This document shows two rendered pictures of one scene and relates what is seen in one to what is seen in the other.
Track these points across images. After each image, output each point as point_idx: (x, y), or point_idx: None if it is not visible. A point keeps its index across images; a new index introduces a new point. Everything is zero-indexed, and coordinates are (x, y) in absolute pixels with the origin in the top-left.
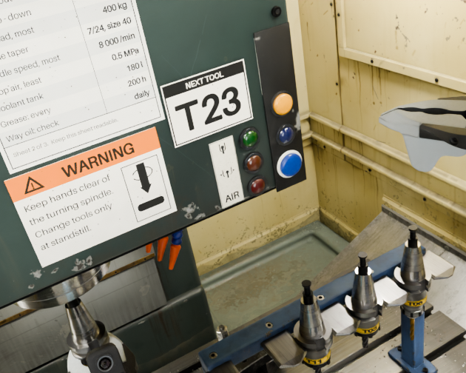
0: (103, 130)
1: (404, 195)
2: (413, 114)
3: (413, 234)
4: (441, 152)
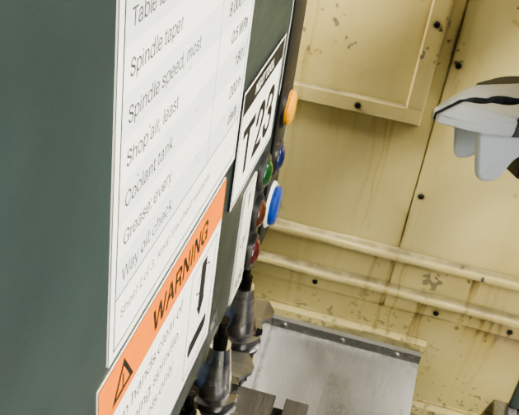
0: (198, 202)
1: None
2: (491, 106)
3: (249, 272)
4: None
